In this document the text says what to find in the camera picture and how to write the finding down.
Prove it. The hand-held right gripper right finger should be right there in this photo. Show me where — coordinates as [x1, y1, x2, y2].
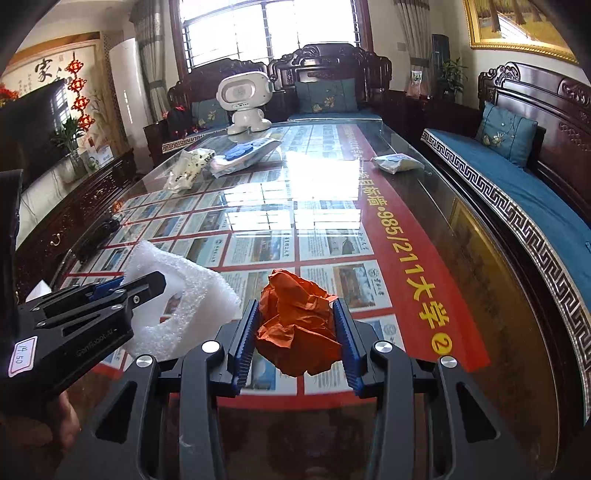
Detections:
[332, 298, 539, 480]

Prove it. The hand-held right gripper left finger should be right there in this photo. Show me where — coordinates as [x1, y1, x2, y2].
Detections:
[55, 299, 260, 480]

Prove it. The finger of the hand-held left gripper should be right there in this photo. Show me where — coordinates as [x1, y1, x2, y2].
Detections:
[22, 275, 126, 306]
[31, 270, 168, 332]

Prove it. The orange paper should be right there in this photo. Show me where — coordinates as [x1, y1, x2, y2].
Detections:
[255, 269, 345, 377]

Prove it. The white foam ring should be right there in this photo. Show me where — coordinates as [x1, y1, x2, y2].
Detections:
[121, 240, 242, 361]

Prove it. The person's left hand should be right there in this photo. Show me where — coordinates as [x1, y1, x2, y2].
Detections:
[44, 390, 82, 455]

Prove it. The black bundle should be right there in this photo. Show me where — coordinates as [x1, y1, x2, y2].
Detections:
[74, 216, 123, 265]

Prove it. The dark wooden cabinet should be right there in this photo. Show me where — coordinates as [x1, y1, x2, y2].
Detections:
[14, 150, 137, 296]

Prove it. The red printed table poster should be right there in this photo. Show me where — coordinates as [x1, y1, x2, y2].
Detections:
[60, 121, 478, 409]

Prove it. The spotted white plastic bag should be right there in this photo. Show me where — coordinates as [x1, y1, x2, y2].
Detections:
[164, 148, 218, 192]

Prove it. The white box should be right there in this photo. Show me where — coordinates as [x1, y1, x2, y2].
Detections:
[85, 143, 115, 169]

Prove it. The green plant in vase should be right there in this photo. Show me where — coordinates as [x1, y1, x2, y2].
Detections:
[50, 117, 89, 182]

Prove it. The black bag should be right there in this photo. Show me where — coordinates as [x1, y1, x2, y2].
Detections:
[165, 105, 195, 134]

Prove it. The white blue plastic package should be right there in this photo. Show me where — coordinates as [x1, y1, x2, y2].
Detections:
[209, 136, 282, 180]

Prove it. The black television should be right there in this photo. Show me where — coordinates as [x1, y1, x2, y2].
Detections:
[0, 78, 71, 190]

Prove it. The small teal flower cushion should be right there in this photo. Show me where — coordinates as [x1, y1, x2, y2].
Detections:
[191, 98, 230, 130]

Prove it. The red knot decoration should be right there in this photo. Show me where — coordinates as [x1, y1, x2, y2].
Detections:
[65, 58, 96, 132]

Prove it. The white wipes packet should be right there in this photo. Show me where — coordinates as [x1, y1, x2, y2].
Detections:
[372, 153, 424, 175]

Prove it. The white standing air conditioner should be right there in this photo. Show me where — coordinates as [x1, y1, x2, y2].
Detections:
[108, 38, 153, 158]

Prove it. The white robot toy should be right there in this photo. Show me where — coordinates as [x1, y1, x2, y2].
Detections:
[216, 71, 273, 136]

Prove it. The patterned curtain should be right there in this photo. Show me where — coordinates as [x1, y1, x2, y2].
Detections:
[129, 0, 174, 125]
[392, 0, 432, 93]

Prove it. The blue sofa seat mat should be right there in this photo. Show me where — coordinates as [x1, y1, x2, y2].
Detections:
[421, 128, 591, 324]

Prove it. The dark wooden corner table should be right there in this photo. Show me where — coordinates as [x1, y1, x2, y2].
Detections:
[392, 90, 481, 136]

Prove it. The wide teal flower cushion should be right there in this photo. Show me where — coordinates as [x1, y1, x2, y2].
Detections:
[294, 78, 360, 114]

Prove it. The barred window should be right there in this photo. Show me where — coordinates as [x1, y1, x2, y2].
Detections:
[178, 0, 363, 70]

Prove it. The short carved wooden sofa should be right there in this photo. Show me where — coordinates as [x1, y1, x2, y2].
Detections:
[143, 44, 393, 153]

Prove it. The potted green plant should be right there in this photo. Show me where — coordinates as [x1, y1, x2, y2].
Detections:
[436, 58, 467, 100]

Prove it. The long carved wooden sofa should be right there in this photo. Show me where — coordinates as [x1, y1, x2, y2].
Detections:
[420, 62, 591, 384]

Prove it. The gold framed tree painting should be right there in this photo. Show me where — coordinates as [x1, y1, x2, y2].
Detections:
[463, 0, 580, 64]

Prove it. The wall calligraphy picture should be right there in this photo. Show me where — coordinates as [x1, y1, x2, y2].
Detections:
[7, 39, 109, 153]

